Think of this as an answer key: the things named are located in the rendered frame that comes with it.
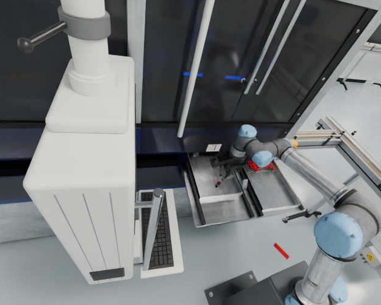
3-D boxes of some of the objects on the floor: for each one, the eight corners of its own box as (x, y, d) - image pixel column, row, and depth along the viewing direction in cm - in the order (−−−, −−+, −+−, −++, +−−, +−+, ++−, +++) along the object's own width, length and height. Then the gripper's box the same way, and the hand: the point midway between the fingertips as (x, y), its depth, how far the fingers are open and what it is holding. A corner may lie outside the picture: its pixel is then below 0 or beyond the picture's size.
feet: (280, 217, 224) (287, 211, 214) (316, 212, 239) (324, 206, 229) (283, 224, 219) (291, 218, 209) (320, 218, 234) (329, 212, 224)
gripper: (250, 160, 101) (234, 185, 116) (241, 144, 108) (228, 170, 123) (234, 161, 99) (221, 186, 114) (226, 144, 105) (214, 171, 120)
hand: (221, 177), depth 116 cm, fingers closed
